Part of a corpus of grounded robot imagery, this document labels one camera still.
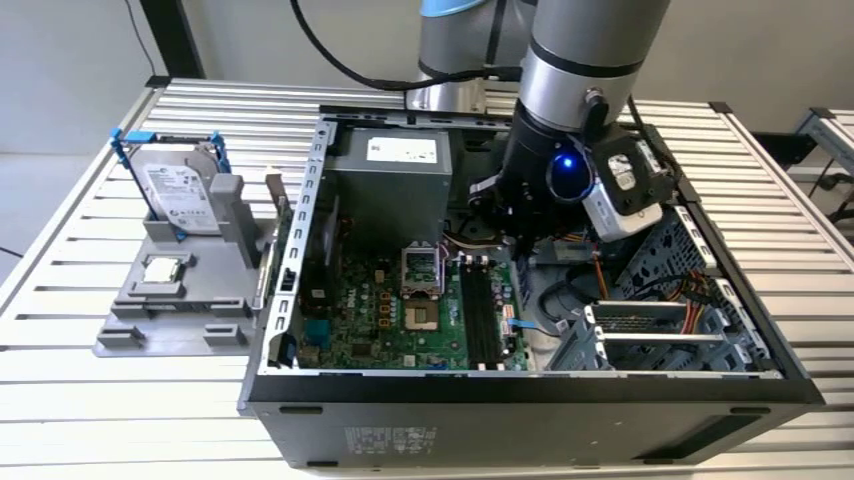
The silver CPU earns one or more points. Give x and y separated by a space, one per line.
161 271

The metal disk bay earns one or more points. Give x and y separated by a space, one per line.
640 337

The green graphics card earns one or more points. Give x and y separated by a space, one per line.
284 225

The black RAM slot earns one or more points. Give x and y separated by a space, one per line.
468 312
476 312
492 312
484 312

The black frame post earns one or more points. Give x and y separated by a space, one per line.
172 40

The grey parts rack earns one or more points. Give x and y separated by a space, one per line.
200 280

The hard disk in blue carrier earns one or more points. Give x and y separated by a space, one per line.
176 195

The yellow square inductor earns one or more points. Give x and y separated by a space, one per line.
384 323
384 311
384 298

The CPU socket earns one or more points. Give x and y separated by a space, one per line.
420 315

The metal frame table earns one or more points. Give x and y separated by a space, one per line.
823 122

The teal board connector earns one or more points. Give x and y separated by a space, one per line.
317 332

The black PC case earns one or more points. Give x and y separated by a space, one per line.
467 430

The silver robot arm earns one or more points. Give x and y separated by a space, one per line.
587 30

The green motherboard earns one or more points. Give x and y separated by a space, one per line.
433 345

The grey power supply unit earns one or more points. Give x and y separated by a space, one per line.
387 200

